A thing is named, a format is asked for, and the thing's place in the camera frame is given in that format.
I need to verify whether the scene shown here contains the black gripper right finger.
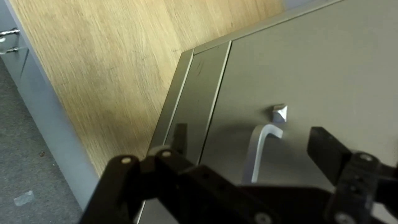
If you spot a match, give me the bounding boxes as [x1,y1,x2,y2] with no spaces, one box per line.
[308,127,398,224]

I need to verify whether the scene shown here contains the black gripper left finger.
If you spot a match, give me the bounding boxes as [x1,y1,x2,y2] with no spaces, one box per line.
[79,122,275,224]

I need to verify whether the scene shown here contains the beige filing cabinet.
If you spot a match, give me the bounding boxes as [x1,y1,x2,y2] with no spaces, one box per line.
[132,0,398,224]

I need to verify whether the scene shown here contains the beige bottom cabinet drawer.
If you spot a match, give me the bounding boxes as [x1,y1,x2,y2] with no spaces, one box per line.
[197,0,398,224]

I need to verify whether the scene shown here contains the grey base cabinet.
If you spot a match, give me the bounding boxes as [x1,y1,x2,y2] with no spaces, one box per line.
[0,0,99,209]

